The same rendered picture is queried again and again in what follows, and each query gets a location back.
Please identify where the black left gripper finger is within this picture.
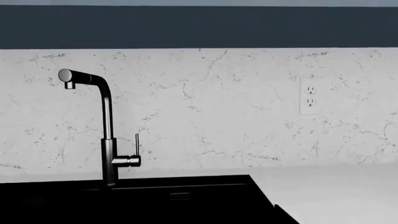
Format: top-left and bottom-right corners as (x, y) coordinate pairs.
(273, 203), (301, 224)

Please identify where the black kitchen sink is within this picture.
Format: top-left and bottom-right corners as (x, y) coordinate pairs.
(0, 174), (280, 224)

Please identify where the white double wall outlet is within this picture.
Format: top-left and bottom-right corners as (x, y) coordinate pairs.
(299, 77), (323, 116)

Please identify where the dark blue wall cabinet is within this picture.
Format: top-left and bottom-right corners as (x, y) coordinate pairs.
(0, 4), (398, 50)

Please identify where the dark metal kitchen faucet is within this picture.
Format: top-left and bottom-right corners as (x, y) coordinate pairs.
(57, 68), (142, 188)

